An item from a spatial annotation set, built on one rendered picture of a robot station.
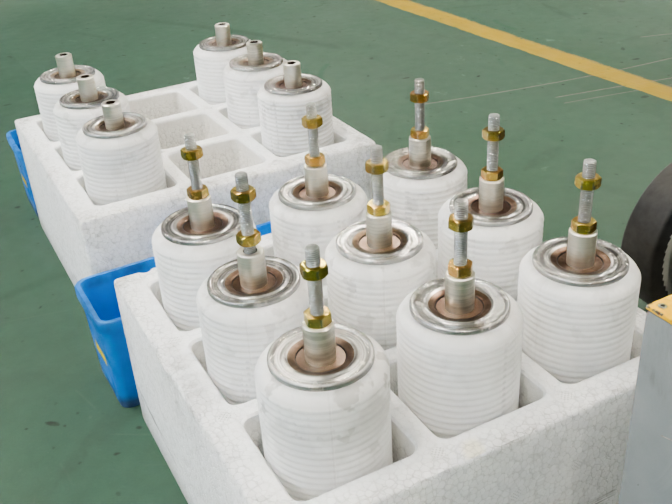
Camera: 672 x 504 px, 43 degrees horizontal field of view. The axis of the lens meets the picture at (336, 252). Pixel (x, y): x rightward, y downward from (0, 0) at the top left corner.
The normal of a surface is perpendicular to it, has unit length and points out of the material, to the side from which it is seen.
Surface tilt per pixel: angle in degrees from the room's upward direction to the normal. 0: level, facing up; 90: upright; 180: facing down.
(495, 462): 90
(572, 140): 0
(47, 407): 0
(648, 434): 90
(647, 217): 61
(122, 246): 90
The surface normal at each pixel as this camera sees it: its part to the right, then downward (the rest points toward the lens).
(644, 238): -0.83, 0.04
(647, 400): -0.88, 0.28
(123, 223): 0.48, 0.41
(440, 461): -0.06, -0.87
